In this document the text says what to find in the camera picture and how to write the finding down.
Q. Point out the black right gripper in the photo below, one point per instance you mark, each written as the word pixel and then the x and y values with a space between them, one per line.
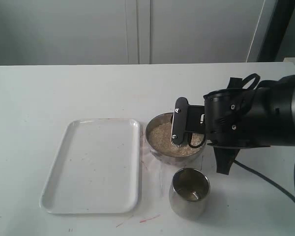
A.
pixel 225 111

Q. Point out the white rice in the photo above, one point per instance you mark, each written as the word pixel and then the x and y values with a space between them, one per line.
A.
pixel 160 139

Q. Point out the wide steel rice bowl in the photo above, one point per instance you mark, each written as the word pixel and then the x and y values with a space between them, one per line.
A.
pixel 177 161

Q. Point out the small steel cup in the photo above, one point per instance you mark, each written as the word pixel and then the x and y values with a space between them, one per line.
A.
pixel 189 192

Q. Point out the white rectangular plastic tray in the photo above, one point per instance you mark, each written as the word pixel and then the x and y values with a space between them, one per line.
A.
pixel 96 168

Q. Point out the white cabinet in background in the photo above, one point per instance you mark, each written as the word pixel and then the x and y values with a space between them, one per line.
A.
pixel 51 32

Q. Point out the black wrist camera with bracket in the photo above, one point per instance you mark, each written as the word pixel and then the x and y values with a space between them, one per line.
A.
pixel 186 121

